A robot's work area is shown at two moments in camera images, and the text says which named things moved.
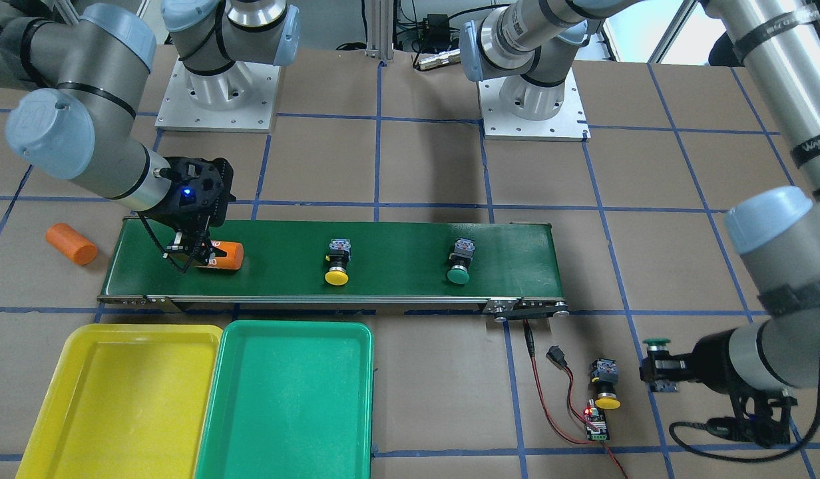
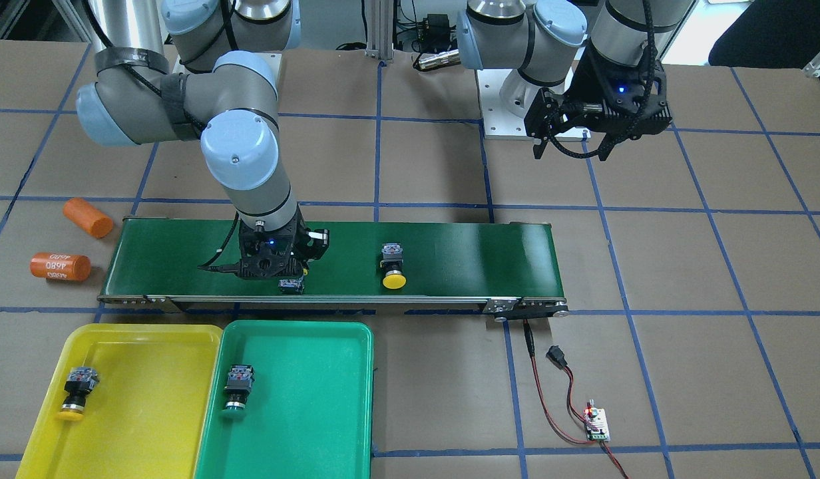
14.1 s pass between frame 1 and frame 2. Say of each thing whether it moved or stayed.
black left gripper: moved
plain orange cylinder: moved
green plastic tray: stayed
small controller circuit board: stayed
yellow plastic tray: stayed
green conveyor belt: stayed
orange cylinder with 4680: moved
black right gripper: moved
